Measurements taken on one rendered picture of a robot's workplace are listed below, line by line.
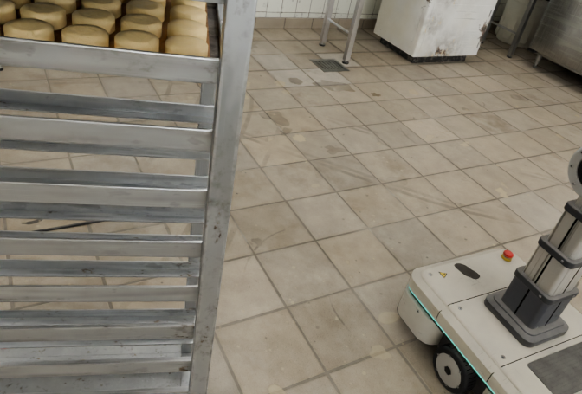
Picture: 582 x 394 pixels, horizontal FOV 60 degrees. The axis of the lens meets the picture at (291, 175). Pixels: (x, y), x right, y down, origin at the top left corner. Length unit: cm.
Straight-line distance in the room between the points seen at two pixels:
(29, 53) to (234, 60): 21
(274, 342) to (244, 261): 41
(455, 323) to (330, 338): 45
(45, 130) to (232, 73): 23
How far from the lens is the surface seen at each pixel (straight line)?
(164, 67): 58
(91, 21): 67
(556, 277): 173
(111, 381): 158
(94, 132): 62
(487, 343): 178
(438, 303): 184
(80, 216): 123
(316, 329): 193
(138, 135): 62
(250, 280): 203
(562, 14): 540
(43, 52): 59
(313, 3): 495
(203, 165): 114
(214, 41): 69
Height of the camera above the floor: 146
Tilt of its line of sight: 33 degrees down
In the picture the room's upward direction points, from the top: 12 degrees clockwise
